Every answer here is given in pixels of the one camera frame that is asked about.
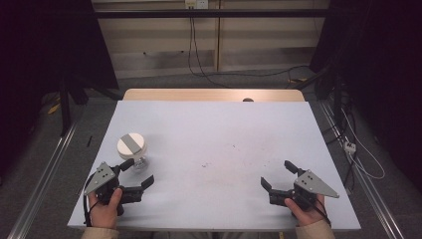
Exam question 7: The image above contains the person's right hand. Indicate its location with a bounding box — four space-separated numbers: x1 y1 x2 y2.
284 193 328 228

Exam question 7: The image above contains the white floor cable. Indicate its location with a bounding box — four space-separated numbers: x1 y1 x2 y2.
340 108 386 180

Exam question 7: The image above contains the black curtain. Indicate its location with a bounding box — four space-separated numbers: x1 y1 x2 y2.
0 0 119 173
310 0 422 193

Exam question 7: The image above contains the wooden table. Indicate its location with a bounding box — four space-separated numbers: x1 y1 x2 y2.
122 88 306 103

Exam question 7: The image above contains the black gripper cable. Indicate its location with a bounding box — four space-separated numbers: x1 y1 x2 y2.
82 174 102 229
310 197 332 226

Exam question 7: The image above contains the white cup lid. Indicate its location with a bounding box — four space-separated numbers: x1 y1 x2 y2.
115 132 147 161

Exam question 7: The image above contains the white wall socket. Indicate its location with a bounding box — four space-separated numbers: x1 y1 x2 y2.
184 0 209 10

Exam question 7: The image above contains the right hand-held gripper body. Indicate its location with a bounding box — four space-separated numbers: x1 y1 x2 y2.
268 168 340 212

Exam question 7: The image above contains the aluminium floor rail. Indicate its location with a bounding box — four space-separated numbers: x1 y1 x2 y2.
6 121 80 239
318 99 406 239

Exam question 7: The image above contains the person's left hand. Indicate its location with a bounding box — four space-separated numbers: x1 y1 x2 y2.
87 187 124 230

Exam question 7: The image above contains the white power strip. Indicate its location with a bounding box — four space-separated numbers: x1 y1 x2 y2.
343 140 357 155

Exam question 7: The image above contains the black wall cable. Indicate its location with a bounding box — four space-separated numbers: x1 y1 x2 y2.
187 16 312 90

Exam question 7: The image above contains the clear plastic cup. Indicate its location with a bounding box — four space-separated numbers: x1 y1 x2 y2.
131 154 149 172

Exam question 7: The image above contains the dark metal stand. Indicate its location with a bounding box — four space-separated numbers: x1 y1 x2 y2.
58 75 91 137

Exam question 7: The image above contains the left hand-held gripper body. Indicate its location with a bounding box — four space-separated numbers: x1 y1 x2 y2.
83 161 144 217

